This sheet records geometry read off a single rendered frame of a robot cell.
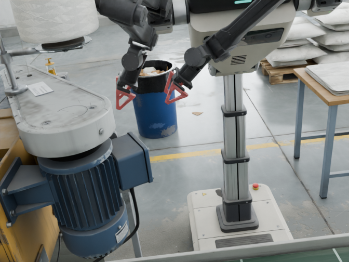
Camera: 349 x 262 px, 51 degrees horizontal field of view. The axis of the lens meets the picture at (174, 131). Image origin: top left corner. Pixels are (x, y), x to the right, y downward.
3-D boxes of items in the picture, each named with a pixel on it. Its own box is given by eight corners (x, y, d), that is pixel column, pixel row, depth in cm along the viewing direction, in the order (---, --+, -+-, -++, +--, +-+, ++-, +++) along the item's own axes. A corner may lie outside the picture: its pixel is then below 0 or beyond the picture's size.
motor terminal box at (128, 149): (139, 170, 90) (132, 129, 85) (157, 191, 82) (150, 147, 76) (107, 182, 87) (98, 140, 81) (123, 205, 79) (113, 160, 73)
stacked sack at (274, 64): (292, 52, 497) (292, 43, 491) (307, 67, 439) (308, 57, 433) (260, 56, 499) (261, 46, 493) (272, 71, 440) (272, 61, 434)
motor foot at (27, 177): (70, 184, 81) (60, 150, 76) (57, 220, 70) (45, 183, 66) (28, 188, 80) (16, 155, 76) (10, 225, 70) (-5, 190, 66)
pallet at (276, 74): (341, 55, 509) (343, 45, 503) (371, 74, 436) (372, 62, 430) (256, 64, 512) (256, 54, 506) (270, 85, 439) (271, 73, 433)
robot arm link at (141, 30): (145, 0, 78) (98, -16, 78) (137, 26, 79) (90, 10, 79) (162, 34, 121) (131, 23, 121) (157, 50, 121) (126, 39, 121)
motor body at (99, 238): (132, 213, 92) (115, 126, 80) (129, 260, 79) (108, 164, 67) (72, 220, 92) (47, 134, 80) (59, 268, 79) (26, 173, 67)
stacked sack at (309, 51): (312, 49, 460) (313, 39, 454) (327, 59, 422) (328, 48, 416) (260, 55, 460) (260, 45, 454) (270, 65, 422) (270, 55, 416)
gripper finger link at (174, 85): (158, 100, 118) (176, 78, 115) (158, 92, 125) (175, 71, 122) (174, 112, 121) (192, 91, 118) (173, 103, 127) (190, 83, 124)
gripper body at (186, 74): (174, 79, 117) (189, 62, 115) (172, 69, 127) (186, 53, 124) (189, 91, 120) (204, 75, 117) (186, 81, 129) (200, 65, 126)
